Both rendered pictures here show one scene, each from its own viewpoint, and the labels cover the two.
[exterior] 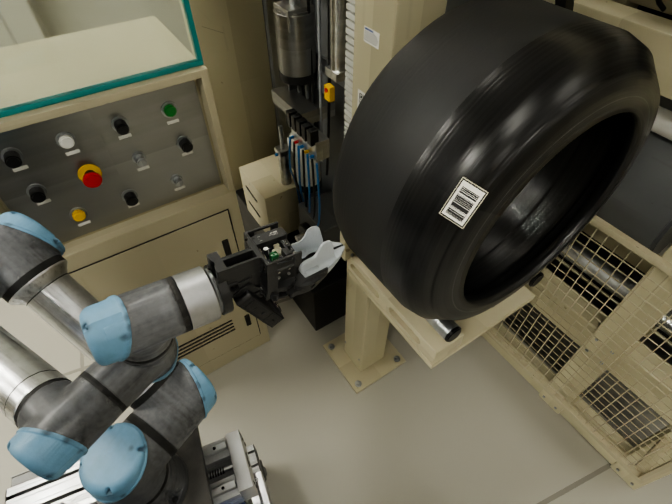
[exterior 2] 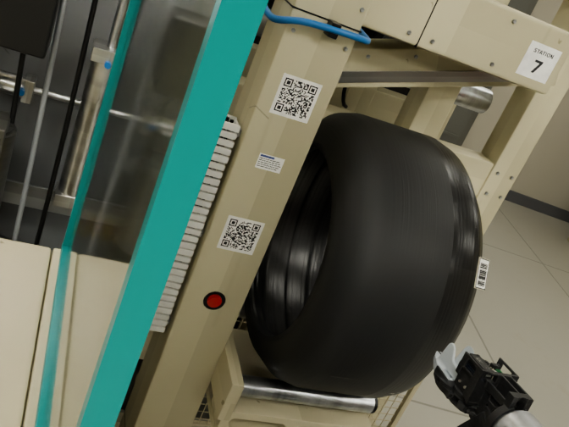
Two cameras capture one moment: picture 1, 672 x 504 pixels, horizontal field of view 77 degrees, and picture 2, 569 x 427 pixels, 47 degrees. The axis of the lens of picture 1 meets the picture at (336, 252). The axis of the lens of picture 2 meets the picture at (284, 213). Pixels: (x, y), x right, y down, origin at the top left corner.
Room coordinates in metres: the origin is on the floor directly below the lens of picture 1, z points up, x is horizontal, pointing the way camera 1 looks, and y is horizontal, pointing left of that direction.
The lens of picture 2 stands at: (0.60, 1.03, 1.78)
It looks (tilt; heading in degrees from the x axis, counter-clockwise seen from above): 23 degrees down; 281
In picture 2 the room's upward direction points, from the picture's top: 23 degrees clockwise
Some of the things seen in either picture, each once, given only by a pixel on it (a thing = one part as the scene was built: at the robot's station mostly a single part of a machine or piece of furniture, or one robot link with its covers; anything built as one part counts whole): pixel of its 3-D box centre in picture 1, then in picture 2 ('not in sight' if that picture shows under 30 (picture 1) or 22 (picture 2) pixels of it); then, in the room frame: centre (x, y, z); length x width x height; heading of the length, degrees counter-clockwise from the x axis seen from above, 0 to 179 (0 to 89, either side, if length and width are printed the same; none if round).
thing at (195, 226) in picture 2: (357, 102); (192, 230); (0.96, -0.05, 1.19); 0.05 x 0.04 x 0.48; 123
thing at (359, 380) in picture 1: (363, 352); not in sight; (0.91, -0.12, 0.01); 0.27 x 0.27 x 0.02; 33
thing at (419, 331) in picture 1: (400, 297); (292, 415); (0.63, -0.16, 0.84); 0.36 x 0.09 x 0.06; 33
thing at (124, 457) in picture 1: (125, 463); not in sight; (0.22, 0.39, 0.88); 0.13 x 0.12 x 0.14; 148
